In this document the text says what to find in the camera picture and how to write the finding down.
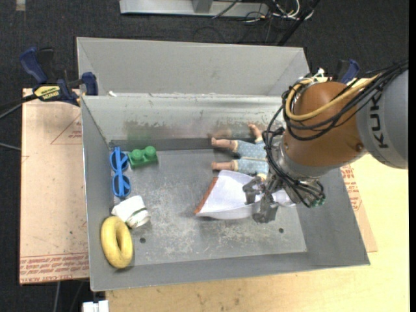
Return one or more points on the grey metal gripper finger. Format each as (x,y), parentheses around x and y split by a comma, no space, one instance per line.
(267,211)
(251,189)

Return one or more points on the white book red-brown edge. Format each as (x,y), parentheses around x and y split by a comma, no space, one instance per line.
(227,197)

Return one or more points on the doll in blue clothes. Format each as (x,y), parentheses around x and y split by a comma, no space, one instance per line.
(250,153)

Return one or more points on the grey metal bin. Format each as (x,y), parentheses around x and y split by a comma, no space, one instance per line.
(182,200)

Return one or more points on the green toy brick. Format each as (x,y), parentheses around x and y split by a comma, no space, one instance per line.
(143,158)

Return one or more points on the blue sunglasses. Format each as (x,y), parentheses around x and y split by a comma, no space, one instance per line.
(119,174)

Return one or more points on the brown cardboard board red print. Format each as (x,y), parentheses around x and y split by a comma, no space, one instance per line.
(48,190)

